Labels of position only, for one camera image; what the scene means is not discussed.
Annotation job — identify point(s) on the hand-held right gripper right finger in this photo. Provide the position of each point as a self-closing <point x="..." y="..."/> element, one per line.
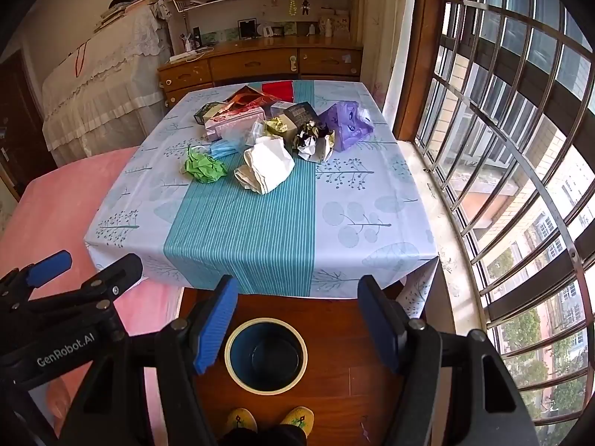
<point x="379" y="325"/>

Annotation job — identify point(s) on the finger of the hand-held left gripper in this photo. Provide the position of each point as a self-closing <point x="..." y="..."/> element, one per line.
<point x="116" y="276"/>
<point x="46" y="267"/>

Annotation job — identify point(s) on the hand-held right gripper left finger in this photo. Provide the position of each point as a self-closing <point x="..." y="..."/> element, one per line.
<point x="216" y="325"/>

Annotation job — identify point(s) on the blue bin with cream rim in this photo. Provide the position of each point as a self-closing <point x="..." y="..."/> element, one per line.
<point x="244" y="362"/>

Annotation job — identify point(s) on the green paper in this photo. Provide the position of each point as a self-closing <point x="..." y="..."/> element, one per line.
<point x="202" y="167"/>

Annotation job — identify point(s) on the blue face mask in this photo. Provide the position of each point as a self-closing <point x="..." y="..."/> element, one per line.
<point x="225" y="147"/>

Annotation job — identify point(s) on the white paper bag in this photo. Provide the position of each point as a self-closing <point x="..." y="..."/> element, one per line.
<point x="267" y="162"/>

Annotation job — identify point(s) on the small green box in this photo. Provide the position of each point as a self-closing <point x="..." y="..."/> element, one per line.
<point x="207" y="112"/>

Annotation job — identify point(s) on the red snack wrapper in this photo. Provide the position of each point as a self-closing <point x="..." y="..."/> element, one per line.
<point x="232" y="123"/>

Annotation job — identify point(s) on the black and white paper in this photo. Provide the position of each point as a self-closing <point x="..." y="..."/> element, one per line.
<point x="309" y="144"/>

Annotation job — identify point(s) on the clear plastic bag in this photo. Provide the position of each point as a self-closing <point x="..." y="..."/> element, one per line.
<point x="254" y="132"/>

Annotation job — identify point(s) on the purple plastic bag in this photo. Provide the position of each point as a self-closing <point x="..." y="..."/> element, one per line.
<point x="344" y="123"/>

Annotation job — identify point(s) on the yellow-green wrapper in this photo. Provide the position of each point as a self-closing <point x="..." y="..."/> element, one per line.
<point x="279" y="126"/>

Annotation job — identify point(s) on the orange foil snack wrapper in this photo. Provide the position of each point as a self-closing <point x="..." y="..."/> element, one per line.
<point x="246" y="100"/>

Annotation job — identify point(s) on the dark packet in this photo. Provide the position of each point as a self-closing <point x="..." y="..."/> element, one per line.
<point x="302" y="111"/>

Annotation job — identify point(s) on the yellow knitted slipper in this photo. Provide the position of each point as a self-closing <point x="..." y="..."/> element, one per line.
<point x="241" y="420"/>
<point x="297" y="418"/>

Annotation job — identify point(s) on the leaf print teal striped tablecloth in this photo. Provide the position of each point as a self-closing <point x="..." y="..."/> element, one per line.
<point x="260" y="223"/>

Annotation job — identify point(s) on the person's black pants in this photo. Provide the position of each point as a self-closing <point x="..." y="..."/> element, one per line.
<point x="260" y="436"/>

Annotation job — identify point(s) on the dark wooden door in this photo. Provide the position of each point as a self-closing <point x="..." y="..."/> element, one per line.
<point x="18" y="125"/>

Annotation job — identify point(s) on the white lace furniture cover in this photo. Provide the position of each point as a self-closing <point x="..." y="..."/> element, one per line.
<point x="107" y="79"/>

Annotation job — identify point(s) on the metal window grille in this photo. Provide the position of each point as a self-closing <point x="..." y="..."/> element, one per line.
<point x="575" y="253"/>

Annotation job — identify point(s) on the white power strip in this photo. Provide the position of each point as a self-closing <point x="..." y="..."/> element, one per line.
<point x="186" y="56"/>

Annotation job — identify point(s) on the red pouch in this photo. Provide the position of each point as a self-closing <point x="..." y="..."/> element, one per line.
<point x="278" y="89"/>

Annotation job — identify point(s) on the wooden desk with drawers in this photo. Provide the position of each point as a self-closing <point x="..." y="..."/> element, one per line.
<point x="251" y="62"/>

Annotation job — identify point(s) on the stack of books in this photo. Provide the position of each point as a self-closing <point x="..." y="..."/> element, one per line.
<point x="125" y="9"/>

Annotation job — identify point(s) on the beige curtain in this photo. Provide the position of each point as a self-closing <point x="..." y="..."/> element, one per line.
<point x="386" y="32"/>

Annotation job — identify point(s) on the white bottle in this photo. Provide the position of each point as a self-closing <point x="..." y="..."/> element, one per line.
<point x="327" y="28"/>

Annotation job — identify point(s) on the wooden bookshelf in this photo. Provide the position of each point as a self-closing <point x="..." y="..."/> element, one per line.
<point x="260" y="9"/>

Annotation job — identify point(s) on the brown cardboard box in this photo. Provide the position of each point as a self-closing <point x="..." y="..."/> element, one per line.
<point x="339" y="21"/>

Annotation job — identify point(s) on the small hanging doll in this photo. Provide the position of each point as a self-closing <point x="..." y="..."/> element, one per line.
<point x="307" y="8"/>

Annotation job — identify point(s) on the black picture frame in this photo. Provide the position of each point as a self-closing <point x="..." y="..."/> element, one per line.
<point x="248" y="29"/>

